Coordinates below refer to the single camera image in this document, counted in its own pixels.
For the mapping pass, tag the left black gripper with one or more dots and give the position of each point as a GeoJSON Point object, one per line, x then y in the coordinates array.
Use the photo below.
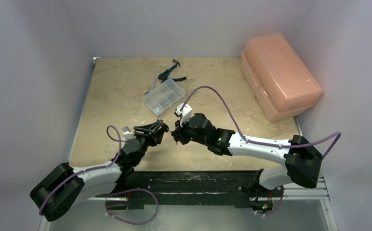
{"type": "Point", "coordinates": [152, 132]}

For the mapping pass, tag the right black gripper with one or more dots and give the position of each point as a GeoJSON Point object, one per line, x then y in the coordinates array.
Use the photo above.
{"type": "Point", "coordinates": [186, 128]}

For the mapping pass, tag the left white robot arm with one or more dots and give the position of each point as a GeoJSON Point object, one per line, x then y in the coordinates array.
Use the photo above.
{"type": "Point", "coordinates": [66, 186]}

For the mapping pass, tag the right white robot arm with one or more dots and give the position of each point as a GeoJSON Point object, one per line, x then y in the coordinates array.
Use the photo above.
{"type": "Point", "coordinates": [298, 161]}

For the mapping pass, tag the clear plastic screw box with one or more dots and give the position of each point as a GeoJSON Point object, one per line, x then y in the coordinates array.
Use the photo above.
{"type": "Point", "coordinates": [163, 96]}

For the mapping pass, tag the silver wrench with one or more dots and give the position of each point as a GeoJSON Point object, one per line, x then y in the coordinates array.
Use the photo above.
{"type": "Point", "coordinates": [155, 80]}

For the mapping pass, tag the small hammer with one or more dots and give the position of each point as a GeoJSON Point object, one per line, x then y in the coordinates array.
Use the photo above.
{"type": "Point", "coordinates": [176, 63]}

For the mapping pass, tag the pink plastic storage box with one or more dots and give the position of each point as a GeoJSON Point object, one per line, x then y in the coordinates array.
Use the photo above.
{"type": "Point", "coordinates": [280, 81]}

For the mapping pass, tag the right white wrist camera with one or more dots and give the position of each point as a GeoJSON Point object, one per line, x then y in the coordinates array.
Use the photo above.
{"type": "Point", "coordinates": [184, 113]}

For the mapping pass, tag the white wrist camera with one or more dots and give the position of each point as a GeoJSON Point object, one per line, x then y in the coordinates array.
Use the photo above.
{"type": "Point", "coordinates": [127, 134]}
{"type": "Point", "coordinates": [184, 113]}

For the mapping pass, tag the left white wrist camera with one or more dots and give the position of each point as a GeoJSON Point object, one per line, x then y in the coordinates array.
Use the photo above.
{"type": "Point", "coordinates": [127, 134]}

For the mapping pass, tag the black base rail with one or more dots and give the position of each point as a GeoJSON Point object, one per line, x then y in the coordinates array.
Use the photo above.
{"type": "Point", "coordinates": [237, 188]}

